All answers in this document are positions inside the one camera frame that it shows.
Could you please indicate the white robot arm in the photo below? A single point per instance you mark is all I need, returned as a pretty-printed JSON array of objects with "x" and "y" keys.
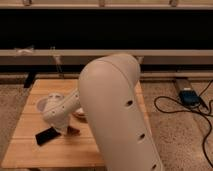
[{"x": 106, "y": 93}]

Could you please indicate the red pepper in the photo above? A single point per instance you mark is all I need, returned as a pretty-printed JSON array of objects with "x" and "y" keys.
[{"x": 73, "y": 131}]

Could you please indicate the wooden table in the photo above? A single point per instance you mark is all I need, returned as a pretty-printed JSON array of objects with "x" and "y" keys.
[{"x": 72, "y": 151}]

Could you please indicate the black rectangular block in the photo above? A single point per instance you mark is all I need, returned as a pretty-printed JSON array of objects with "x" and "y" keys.
[{"x": 46, "y": 136}]

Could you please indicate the blue power adapter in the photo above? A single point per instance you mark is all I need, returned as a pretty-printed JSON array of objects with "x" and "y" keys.
[{"x": 189, "y": 97}]

